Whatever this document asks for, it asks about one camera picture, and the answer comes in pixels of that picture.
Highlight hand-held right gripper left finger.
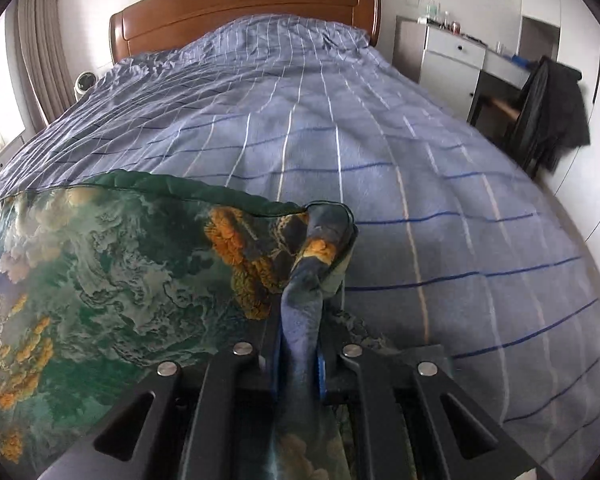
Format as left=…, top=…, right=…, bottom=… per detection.
left=40, top=305, right=285, bottom=480

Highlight white desk with drawer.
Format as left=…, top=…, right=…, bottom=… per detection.
left=393, top=15, right=537, bottom=127

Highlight wooden bed headboard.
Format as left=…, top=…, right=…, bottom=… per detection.
left=109, top=0, right=383, bottom=66

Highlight white wardrobe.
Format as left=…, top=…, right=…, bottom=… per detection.
left=518, top=0, right=600, bottom=242

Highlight bed with blue checked cover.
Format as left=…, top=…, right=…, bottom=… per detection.
left=0, top=16, right=600, bottom=472

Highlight brown curtain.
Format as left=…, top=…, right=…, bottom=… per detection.
left=14, top=0, right=77, bottom=129

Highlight green printed padded jacket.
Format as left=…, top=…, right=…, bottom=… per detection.
left=0, top=170, right=361, bottom=480

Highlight white window cabinet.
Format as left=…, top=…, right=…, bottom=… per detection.
left=0, top=130, right=29, bottom=186

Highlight black jacket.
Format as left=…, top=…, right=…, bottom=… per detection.
left=509, top=56, right=592, bottom=174

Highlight wooden chair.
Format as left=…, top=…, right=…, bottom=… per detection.
left=467, top=91, right=542, bottom=177

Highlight small white fan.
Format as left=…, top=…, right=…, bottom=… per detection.
left=74, top=72, right=99, bottom=102

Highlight clear bottles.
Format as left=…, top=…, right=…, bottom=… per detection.
left=418, top=0, right=442, bottom=24

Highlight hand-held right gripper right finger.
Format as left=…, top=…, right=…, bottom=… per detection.
left=317, top=332, right=552, bottom=480

